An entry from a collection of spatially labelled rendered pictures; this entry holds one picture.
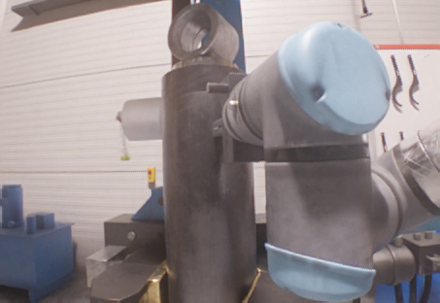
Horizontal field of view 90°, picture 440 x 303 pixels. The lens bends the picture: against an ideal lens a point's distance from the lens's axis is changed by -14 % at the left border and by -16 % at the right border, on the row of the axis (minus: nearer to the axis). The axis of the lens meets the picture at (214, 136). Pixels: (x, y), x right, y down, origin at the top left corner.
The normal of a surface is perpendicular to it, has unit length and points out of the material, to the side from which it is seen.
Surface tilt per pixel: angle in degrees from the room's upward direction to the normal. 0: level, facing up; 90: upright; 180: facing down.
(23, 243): 90
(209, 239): 90
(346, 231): 90
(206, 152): 90
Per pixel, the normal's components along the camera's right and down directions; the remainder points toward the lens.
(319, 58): 0.28, -0.18
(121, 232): -0.13, -0.09
